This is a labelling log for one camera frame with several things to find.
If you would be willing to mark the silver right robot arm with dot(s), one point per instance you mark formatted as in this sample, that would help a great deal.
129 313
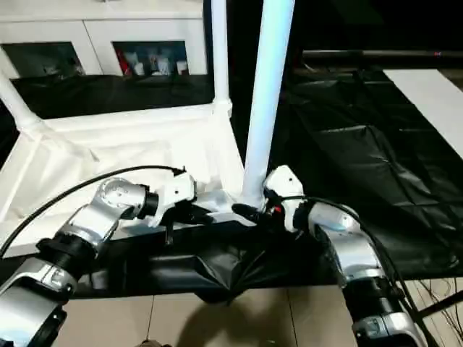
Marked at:
347 238

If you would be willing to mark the black glossy mat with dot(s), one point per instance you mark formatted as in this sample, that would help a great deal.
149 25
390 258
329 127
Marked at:
361 162

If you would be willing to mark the long black metal rail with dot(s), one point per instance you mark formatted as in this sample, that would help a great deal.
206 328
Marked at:
380 54

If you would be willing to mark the white plastic table leg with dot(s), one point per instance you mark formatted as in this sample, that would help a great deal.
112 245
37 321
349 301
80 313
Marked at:
220 54
267 90
14 97

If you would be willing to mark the black metal stand bar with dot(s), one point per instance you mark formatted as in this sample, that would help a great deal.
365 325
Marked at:
441 305

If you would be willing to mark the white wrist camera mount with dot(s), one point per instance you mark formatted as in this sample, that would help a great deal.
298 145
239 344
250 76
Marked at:
285 184
177 191

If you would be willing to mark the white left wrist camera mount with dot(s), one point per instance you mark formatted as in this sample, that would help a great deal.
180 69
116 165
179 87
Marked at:
177 191

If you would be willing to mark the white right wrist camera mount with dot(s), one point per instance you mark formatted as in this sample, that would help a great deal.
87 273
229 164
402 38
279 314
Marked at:
285 184

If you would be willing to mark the flat white board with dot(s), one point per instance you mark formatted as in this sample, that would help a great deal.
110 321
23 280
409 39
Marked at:
427 94

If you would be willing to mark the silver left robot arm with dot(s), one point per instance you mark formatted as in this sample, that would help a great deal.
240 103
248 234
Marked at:
108 202

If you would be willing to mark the white glass-door cabinet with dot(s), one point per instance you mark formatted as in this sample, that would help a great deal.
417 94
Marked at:
144 29

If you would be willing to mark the white plastic table top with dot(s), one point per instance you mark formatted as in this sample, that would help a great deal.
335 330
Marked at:
108 144

